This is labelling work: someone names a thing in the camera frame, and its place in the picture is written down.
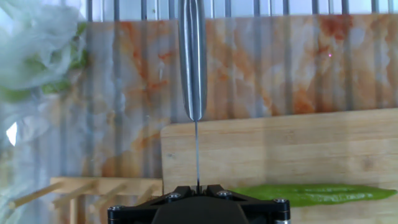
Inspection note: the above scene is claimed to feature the green pepper with curled stem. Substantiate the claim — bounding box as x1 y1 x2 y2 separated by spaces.
0 85 34 103

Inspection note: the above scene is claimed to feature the clear plastic bag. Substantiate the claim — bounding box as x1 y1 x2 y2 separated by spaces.
0 0 90 156

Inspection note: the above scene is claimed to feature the steel kitchen knife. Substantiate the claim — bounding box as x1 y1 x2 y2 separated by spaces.
177 0 208 194

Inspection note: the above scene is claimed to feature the green pepper inside bag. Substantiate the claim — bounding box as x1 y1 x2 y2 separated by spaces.
40 21 90 94

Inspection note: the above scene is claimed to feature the wooden peg rack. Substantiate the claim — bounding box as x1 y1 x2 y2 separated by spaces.
7 176 164 224

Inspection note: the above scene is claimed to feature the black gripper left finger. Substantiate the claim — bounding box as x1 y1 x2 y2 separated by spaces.
107 185 198 224

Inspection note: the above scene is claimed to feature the wooden cutting board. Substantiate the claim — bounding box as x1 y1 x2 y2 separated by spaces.
160 107 398 224

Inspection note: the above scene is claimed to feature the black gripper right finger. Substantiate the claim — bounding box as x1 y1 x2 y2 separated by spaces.
198 185 292 224

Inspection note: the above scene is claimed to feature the marbled plastic table sheet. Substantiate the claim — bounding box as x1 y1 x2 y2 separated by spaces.
0 14 398 224

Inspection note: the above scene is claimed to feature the long green chili pepper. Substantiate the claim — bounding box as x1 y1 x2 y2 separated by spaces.
228 183 398 208

